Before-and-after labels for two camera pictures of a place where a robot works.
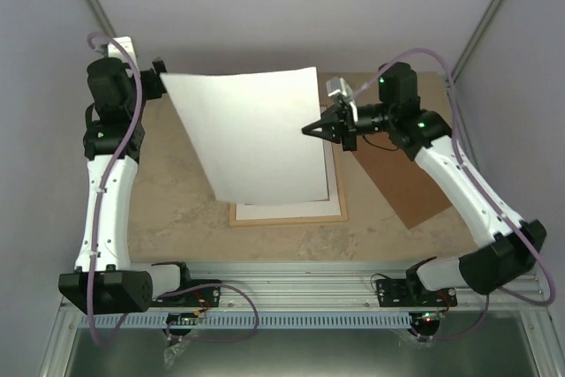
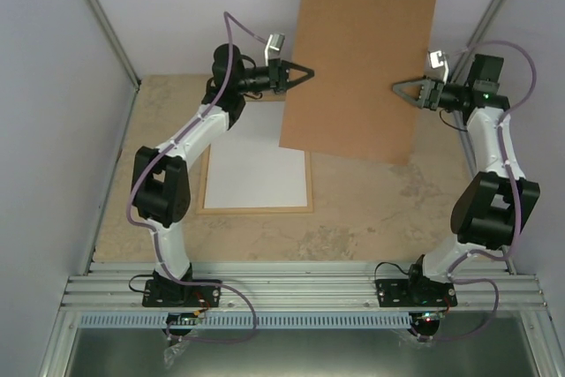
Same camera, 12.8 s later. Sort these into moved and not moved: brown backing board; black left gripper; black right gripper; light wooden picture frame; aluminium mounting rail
Moved: light wooden picture frame; black right gripper; brown backing board; black left gripper
Not moved: aluminium mounting rail
